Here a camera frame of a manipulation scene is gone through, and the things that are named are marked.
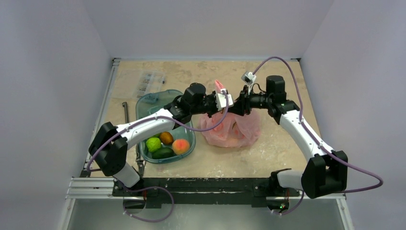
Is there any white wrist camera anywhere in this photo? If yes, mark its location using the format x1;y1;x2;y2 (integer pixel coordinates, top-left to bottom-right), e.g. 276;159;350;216
241;71;257;95
215;89;234;111

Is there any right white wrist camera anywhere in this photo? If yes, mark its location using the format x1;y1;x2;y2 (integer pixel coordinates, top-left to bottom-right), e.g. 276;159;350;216
241;71;257;95

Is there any teal plastic fruit tray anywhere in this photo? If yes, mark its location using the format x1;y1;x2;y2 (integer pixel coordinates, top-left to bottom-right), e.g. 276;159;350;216
135;89;196;164

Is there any clear plastic packet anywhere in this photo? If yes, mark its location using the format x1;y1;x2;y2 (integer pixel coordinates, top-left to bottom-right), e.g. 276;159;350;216
132;70;166;98

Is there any pink plastic bag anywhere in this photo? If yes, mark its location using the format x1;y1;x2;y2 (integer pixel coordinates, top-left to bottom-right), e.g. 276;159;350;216
199;79;261;149

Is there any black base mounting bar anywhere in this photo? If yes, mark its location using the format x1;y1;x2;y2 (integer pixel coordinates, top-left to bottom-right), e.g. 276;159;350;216
112;177;300;209

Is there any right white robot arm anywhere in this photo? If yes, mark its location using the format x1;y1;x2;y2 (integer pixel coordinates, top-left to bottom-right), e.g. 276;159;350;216
229;72;348;198

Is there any pink fake peach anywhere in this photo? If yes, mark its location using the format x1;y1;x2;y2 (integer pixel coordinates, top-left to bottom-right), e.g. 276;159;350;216
172;139;190;155

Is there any aluminium frame rail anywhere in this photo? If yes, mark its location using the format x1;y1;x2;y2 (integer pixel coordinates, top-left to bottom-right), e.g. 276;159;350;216
57;57;147;230

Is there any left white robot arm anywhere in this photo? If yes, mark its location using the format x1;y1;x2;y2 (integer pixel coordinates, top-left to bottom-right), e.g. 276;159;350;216
89;83;229;196

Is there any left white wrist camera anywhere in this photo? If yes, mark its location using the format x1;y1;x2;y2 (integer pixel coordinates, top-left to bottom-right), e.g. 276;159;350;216
215;89;234;111

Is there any brown fake kiwi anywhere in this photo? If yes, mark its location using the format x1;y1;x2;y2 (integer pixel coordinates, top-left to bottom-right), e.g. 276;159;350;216
159;132;174;145

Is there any black metal tool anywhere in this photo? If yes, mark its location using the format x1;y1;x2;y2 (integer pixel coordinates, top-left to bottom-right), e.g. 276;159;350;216
122;102;129;123

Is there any dark green fake avocado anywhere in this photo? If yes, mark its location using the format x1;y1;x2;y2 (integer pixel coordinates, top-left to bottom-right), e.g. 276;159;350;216
151;147;175;160

